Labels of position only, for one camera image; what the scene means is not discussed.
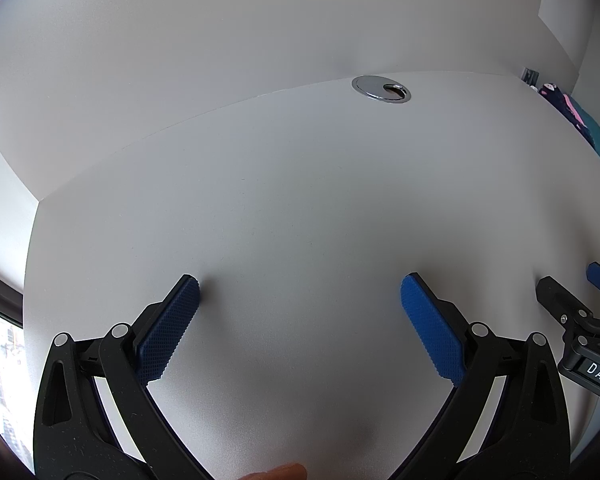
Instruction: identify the navy patterned cloth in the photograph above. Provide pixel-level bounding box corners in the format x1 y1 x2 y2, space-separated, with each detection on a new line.
539 82 597 145

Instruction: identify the person's left hand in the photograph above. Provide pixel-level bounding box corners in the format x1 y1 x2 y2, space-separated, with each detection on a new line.
240 462 309 480

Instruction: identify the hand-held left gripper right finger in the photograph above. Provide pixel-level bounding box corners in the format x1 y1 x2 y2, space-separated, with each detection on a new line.
390 272 573 480

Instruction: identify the window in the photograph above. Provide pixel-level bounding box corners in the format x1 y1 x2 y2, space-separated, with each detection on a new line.
0 265 37 461

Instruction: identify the silver cable grommet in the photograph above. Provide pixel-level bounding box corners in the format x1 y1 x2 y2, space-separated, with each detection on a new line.
351 75 411 106

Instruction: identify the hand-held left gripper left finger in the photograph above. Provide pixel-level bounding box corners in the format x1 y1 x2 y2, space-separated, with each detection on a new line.
32 274 216 480

